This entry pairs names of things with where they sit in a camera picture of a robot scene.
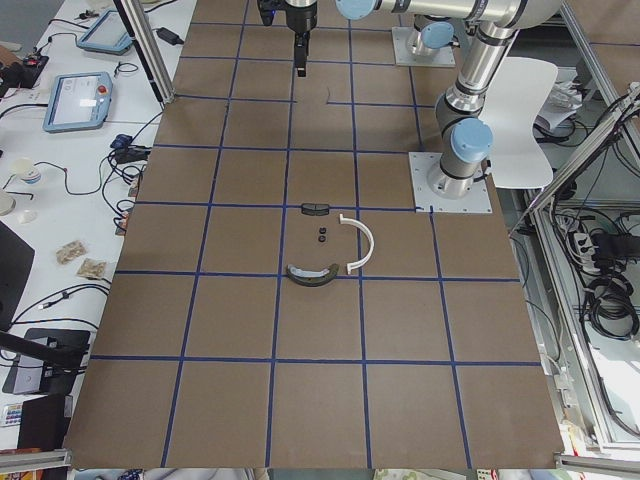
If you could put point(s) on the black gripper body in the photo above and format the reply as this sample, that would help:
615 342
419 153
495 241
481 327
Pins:
301 20

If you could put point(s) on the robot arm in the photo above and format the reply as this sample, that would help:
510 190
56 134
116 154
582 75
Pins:
467 140
429 35

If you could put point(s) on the black brake pad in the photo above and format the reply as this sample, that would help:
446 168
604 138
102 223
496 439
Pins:
315 209

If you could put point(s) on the black power adapter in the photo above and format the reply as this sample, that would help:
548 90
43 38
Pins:
169 36

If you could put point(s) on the white curved plastic arc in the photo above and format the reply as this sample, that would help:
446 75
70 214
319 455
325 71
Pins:
366 243

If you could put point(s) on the far blue teach pendant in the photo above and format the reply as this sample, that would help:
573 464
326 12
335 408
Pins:
106 35

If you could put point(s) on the blue teach pendant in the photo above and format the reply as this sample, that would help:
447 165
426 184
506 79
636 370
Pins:
78 102
106 35

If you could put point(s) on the green curved brake shoe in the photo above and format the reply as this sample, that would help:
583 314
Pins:
309 278

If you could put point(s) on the white plastic chair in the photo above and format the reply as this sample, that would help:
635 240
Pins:
513 100

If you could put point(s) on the near blue teach pendant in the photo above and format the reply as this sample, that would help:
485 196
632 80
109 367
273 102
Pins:
78 102

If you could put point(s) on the white paper cup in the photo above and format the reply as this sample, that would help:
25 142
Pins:
26 170

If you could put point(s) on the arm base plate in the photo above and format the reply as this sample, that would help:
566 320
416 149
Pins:
435 192
443 59

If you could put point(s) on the aluminium frame post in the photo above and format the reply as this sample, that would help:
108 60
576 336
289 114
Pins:
138 28

